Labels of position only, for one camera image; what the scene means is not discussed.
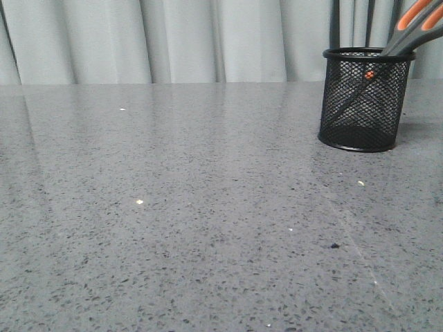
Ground grey orange handled scissors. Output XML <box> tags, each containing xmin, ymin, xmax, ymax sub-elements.
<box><xmin>337</xmin><ymin>0</ymin><xmax>443</xmax><ymax>120</ymax></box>

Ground black mesh metal bucket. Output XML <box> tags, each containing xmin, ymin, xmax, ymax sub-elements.
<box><xmin>318</xmin><ymin>47</ymin><xmax>415</xmax><ymax>152</ymax></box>

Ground grey pleated curtain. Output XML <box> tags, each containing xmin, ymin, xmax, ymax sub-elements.
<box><xmin>0</xmin><ymin>0</ymin><xmax>443</xmax><ymax>86</ymax></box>

